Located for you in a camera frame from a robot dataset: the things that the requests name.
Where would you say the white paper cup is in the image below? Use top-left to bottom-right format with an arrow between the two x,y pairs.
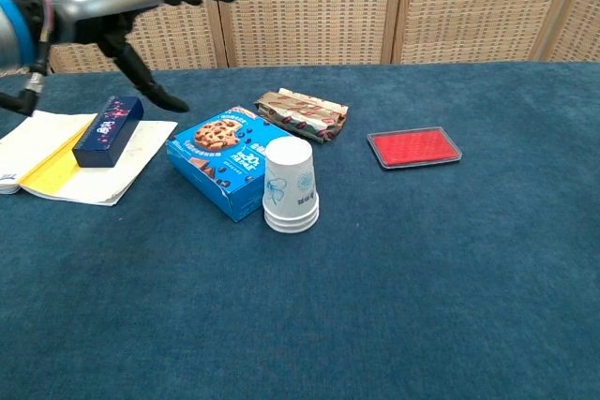
263,215 -> 321,235
262,206 -> 321,227
262,137 -> 321,216

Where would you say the dark blue long box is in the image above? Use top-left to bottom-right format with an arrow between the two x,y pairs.
71,95 -> 144,169

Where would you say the open yellow white notebook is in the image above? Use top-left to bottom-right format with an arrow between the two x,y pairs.
0,109 -> 179,207

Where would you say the blue cookie box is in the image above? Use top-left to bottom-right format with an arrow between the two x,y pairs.
165,106 -> 309,224

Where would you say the brown red snack wrapper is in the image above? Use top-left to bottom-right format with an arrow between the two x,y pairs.
253,86 -> 351,145

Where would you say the woven bamboo folding screen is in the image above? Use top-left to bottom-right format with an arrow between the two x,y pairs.
0,0 -> 600,77

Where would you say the red ink pad case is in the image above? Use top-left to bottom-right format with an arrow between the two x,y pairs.
366,126 -> 463,172

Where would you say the pink black wrist cable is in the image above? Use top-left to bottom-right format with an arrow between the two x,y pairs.
0,0 -> 56,116

